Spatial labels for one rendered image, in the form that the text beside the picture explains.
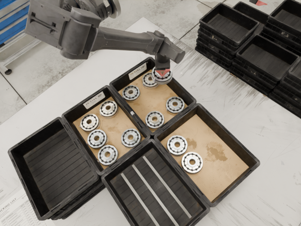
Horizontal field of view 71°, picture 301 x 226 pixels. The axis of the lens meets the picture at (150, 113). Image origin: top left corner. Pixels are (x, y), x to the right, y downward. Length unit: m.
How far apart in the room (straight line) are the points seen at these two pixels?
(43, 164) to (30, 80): 1.67
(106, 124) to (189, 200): 0.58
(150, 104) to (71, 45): 0.76
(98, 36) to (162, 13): 2.46
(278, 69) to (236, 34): 0.46
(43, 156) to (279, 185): 1.24
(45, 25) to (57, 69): 2.18
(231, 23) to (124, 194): 1.69
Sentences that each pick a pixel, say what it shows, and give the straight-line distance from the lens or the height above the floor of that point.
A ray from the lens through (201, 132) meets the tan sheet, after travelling 1.15.
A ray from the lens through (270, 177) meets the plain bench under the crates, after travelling 1.32.
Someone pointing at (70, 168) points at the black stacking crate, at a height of 0.83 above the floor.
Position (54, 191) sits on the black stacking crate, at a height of 0.83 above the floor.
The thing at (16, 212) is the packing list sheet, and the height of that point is 0.70.
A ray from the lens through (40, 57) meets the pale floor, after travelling 2.95.
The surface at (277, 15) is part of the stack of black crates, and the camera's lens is 2.36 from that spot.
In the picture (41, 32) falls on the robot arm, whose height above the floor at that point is 1.57.
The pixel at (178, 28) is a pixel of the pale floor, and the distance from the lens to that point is 2.79.
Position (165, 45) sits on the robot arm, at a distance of 0.87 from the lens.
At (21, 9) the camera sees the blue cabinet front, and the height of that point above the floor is 0.52.
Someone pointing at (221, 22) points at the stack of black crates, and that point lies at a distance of 2.17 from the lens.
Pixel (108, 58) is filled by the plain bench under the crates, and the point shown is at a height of 0.70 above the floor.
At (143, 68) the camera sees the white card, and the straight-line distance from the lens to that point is 1.28.
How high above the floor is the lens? 1.89
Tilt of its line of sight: 64 degrees down
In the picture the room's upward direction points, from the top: 10 degrees counter-clockwise
